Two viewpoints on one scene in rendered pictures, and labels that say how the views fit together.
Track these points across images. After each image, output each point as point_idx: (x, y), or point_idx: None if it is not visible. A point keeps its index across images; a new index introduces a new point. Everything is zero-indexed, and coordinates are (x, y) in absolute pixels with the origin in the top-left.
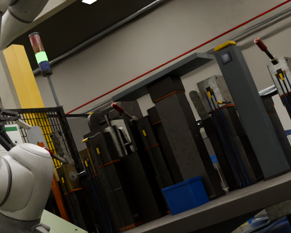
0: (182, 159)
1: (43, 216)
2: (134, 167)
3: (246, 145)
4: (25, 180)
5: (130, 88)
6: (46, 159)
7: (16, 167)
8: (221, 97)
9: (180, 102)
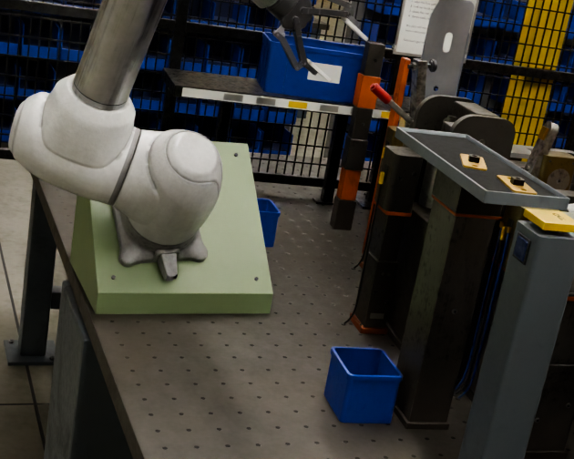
0: (412, 324)
1: (237, 223)
2: (419, 245)
3: (556, 386)
4: (143, 198)
5: (414, 144)
6: (189, 184)
7: (138, 172)
8: None
9: (457, 238)
